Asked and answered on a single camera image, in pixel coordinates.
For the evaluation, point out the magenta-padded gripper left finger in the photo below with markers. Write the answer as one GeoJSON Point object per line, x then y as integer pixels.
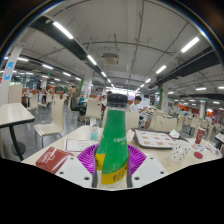
{"type": "Point", "coordinates": [75, 168]}

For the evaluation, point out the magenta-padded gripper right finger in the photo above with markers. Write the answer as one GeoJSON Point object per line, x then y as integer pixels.
{"type": "Point", "coordinates": [148, 168]}

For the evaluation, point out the green drink bottle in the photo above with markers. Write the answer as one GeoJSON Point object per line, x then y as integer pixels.
{"type": "Point", "coordinates": [112, 140]}

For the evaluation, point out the red box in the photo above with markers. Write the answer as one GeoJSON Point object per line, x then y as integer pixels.
{"type": "Point", "coordinates": [53, 159]}

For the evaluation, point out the white printed leaflet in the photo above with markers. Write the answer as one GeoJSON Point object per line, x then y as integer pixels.
{"type": "Point", "coordinates": [78, 144]}

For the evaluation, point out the dark tray with paper liner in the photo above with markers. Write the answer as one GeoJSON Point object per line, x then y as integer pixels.
{"type": "Point", "coordinates": [155, 138]}

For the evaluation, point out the white polka-dot mug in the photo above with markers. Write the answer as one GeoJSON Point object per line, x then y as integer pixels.
{"type": "Point", "coordinates": [180, 151]}

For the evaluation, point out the small clear sanitizer bottle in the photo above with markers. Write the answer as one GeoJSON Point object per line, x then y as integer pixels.
{"type": "Point", "coordinates": [94, 133]}

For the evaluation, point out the white napkin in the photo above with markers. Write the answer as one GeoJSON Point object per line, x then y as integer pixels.
{"type": "Point", "coordinates": [174, 133]}

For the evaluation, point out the group of beige chairs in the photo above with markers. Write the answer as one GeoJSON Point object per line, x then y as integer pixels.
{"type": "Point", "coordinates": [55, 115]}

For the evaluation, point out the person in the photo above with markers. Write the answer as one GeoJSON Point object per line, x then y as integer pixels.
{"type": "Point", "coordinates": [135, 106]}
{"type": "Point", "coordinates": [75, 103]}

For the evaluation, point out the beige side table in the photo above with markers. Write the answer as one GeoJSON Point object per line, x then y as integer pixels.
{"type": "Point", "coordinates": [11, 113]}

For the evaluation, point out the ceiling air conditioner unit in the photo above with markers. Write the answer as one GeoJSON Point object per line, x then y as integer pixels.
{"type": "Point", "coordinates": [110, 59]}

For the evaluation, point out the group of ceiling lights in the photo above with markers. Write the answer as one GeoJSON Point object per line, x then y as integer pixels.
{"type": "Point", "coordinates": [62, 30]}

